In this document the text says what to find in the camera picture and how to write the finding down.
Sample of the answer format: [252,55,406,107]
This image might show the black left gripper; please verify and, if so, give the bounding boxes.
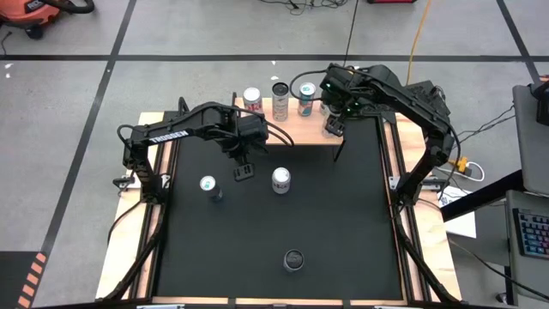
[220,115,270,182]

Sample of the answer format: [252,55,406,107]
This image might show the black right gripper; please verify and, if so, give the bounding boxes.
[323,66,372,137]

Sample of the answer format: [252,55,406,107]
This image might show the Diet Coke can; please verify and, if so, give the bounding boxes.
[271,167,293,196]
[242,86,265,115]

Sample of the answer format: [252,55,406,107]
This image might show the blue silver Red Bull can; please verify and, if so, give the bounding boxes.
[199,174,224,203]
[297,82,317,118]

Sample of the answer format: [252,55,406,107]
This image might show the yellow power plug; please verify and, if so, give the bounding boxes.
[439,156,473,177]

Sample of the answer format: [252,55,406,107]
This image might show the white paper sheet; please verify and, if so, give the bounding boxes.
[437,186,478,239]

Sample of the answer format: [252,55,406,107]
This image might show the black desk bar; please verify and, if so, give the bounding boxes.
[440,169,527,223]

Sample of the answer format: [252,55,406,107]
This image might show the grey desk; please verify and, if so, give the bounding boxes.
[512,83,549,198]
[504,188,549,308]

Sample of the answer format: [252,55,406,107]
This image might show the black keyboard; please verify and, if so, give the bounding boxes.
[512,208,549,261]

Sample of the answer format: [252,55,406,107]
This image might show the black orange striped floor mat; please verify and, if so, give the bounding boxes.
[0,251,49,309]

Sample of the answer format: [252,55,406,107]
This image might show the orange shop vacuum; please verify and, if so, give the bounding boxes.
[0,0,63,40]

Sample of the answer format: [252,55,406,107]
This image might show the wooden shelf with black frame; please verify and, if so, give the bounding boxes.
[229,92,347,163]

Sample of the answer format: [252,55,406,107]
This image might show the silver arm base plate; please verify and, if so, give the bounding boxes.
[388,174,449,193]
[112,173,142,191]

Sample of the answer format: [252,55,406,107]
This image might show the yellow extension cord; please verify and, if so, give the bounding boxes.
[405,0,432,86]

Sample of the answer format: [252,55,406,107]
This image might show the black cable tangle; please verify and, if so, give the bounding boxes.
[256,0,348,16]

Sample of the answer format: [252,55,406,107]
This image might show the white cable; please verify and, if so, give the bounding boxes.
[432,161,486,184]

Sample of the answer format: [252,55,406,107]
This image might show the black vacuum hose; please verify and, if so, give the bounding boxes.
[40,0,96,15]

